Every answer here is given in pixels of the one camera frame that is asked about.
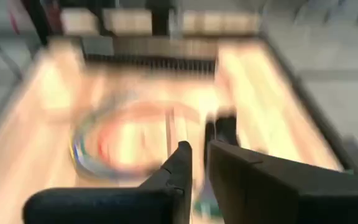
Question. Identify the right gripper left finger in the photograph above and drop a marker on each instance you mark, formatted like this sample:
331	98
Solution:
120	205

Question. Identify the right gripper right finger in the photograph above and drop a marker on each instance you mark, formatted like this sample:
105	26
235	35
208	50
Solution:
291	199

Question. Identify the black aluminium table frame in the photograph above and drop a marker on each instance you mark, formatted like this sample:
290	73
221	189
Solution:
322	124

